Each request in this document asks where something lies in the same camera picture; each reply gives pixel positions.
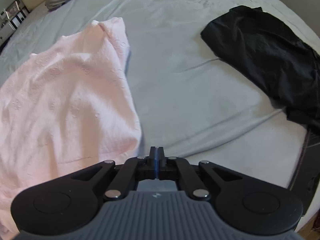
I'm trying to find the pink embossed garment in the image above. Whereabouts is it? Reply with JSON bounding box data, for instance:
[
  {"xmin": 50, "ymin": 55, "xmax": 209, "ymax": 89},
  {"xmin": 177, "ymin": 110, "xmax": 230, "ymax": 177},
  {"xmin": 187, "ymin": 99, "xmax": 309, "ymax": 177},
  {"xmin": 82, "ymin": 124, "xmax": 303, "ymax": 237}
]
[{"xmin": 1, "ymin": 17, "xmax": 142, "ymax": 239}]

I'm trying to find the grey bed sheet mattress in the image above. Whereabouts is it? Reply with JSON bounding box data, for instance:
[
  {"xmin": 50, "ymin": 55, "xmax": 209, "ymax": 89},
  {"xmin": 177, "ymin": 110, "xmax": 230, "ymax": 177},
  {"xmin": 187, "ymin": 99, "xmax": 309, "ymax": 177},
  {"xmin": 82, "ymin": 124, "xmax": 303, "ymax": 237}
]
[{"xmin": 1, "ymin": 0, "xmax": 319, "ymax": 187}]

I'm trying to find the small black garment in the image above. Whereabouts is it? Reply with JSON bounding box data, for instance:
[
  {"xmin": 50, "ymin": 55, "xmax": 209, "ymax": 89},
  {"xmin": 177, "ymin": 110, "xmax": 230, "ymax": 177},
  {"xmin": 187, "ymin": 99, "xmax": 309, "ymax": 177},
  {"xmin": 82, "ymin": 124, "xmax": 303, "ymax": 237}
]
[{"xmin": 201, "ymin": 5, "xmax": 319, "ymax": 133}]

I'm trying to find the white left nightstand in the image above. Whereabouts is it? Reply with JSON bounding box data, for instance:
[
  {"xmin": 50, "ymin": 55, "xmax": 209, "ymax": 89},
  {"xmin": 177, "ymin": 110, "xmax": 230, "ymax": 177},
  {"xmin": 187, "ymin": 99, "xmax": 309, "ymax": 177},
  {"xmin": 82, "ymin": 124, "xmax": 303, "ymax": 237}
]
[{"xmin": 1, "ymin": 7, "xmax": 29, "ymax": 47}]

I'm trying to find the framed photo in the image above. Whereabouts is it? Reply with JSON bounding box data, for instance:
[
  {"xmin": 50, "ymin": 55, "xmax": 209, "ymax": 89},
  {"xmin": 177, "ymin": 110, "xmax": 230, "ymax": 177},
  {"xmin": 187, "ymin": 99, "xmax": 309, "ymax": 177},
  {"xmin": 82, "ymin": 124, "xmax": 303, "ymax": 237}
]
[{"xmin": 4, "ymin": 0, "xmax": 20, "ymax": 19}]

